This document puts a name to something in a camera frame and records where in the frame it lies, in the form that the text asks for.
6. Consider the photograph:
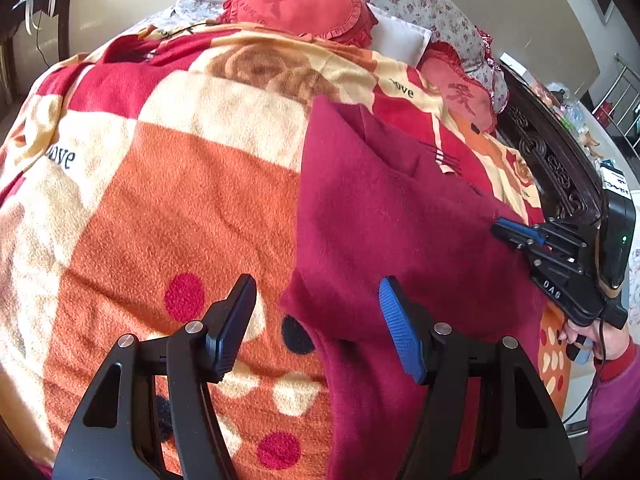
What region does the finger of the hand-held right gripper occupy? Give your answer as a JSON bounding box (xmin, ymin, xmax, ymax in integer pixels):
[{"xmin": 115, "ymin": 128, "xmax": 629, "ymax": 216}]
[
  {"xmin": 522, "ymin": 249, "xmax": 589, "ymax": 274},
  {"xmin": 491, "ymin": 216, "xmax": 588, "ymax": 257}
]

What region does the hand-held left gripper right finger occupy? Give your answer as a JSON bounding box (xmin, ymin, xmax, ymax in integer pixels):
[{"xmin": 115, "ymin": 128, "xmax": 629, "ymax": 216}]
[{"xmin": 378, "ymin": 276, "xmax": 581, "ymax": 480}]

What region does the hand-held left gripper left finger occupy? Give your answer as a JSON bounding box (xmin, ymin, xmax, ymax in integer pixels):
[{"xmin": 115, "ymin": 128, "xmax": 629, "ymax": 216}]
[{"xmin": 52, "ymin": 274, "xmax": 258, "ymax": 480}]

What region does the maroon knit garment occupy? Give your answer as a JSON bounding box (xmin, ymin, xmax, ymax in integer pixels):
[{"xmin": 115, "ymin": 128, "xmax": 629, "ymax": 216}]
[{"xmin": 279, "ymin": 94, "xmax": 551, "ymax": 480}]

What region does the person's right forearm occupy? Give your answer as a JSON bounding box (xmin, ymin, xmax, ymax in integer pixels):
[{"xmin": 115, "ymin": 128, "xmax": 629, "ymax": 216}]
[{"xmin": 582, "ymin": 332, "xmax": 640, "ymax": 467}]

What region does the person's right hand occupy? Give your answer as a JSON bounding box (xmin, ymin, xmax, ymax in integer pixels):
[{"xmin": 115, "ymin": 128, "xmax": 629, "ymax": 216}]
[{"xmin": 559, "ymin": 321, "xmax": 604, "ymax": 363}]

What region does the dark carved wooden headboard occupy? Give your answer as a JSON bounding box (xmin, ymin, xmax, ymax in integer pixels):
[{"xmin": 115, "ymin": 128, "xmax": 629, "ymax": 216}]
[{"xmin": 495, "ymin": 60, "xmax": 608, "ymax": 227}]

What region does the pile of assorted packets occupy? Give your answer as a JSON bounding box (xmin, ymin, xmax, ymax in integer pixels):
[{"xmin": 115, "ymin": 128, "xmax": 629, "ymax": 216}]
[{"xmin": 530, "ymin": 79, "xmax": 617, "ymax": 162}]

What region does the orange red printed blanket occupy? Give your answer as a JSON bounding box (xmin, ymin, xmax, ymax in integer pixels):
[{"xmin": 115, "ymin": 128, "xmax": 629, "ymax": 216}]
[{"xmin": 0, "ymin": 25, "xmax": 573, "ymax": 480}]

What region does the metal railing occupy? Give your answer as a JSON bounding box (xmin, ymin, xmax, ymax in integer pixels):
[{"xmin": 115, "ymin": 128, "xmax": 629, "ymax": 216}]
[{"xmin": 594, "ymin": 51, "xmax": 640, "ymax": 153}]

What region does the small red heart pillow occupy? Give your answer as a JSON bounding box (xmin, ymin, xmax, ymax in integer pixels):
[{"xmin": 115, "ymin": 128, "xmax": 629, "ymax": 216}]
[{"xmin": 417, "ymin": 41, "xmax": 499, "ymax": 134}]

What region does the white box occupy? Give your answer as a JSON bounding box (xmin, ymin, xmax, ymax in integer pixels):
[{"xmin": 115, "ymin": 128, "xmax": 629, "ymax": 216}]
[{"xmin": 499, "ymin": 52, "xmax": 532, "ymax": 75}]

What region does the white pillow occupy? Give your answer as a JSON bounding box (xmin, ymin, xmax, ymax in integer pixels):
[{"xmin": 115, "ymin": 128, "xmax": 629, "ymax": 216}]
[{"xmin": 366, "ymin": 4, "xmax": 434, "ymax": 67}]

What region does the dark wooden desk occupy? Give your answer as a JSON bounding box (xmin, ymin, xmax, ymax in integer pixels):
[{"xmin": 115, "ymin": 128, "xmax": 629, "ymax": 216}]
[{"xmin": 0, "ymin": 0, "xmax": 74, "ymax": 107}]

